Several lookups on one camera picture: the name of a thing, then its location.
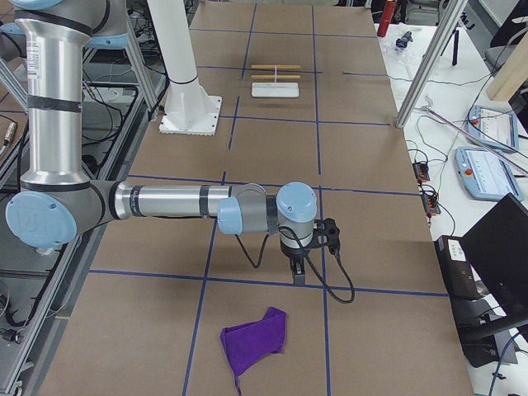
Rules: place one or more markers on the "black monitor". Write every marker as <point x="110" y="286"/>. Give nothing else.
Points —
<point x="496" y="247"/>

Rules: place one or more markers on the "folded dark blue umbrella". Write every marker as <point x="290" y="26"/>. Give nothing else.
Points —
<point x="403" y="41"/>

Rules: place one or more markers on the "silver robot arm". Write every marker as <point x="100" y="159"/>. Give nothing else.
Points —
<point x="58" y="200"/>

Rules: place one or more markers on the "upper orange connector box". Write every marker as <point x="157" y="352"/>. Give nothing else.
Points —
<point x="421" y="171"/>

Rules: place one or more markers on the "aluminium frame post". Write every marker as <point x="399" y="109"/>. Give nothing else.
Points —
<point x="438" y="42"/>

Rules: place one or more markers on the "far teach pendant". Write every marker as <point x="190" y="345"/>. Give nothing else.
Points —
<point x="497" y="129"/>

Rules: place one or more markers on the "orange connector box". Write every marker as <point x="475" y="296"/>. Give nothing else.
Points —
<point x="430" y="204"/>
<point x="421" y="171"/>

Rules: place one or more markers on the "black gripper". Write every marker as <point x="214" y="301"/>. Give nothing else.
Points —
<point x="294" y="254"/>

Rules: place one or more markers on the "white pedestal column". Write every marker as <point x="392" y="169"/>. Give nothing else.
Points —
<point x="188" y="108"/>

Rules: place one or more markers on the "teach pendant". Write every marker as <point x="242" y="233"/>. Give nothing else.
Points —
<point x="497" y="129"/>
<point x="485" y="176"/>

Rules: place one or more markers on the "purple towel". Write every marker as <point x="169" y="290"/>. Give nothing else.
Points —
<point x="247" y="343"/>

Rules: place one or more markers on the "near teach pendant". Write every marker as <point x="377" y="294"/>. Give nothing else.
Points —
<point x="485" y="176"/>

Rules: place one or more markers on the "black computer box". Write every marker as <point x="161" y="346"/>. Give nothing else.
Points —
<point x="469" y="307"/>

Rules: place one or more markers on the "lower orange connector box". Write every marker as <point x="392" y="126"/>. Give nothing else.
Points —
<point x="430" y="204"/>

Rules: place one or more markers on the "reacher grabber stick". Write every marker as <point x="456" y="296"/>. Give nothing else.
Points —
<point x="474" y="140"/>

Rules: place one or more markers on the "white towel rack with wooden bars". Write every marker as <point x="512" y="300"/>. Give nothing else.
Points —
<point x="279" y="81"/>

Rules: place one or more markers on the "red bottle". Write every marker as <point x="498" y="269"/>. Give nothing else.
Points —
<point x="386" y="17"/>

